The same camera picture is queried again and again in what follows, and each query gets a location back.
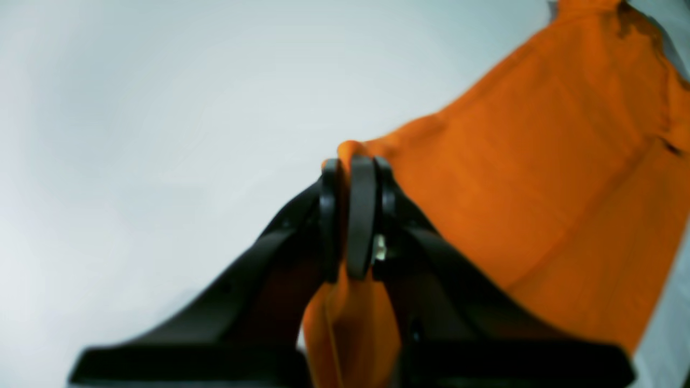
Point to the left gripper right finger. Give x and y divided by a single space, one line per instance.
439 297

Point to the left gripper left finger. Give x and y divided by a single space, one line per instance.
259 301

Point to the orange T-shirt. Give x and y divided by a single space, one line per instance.
562 173

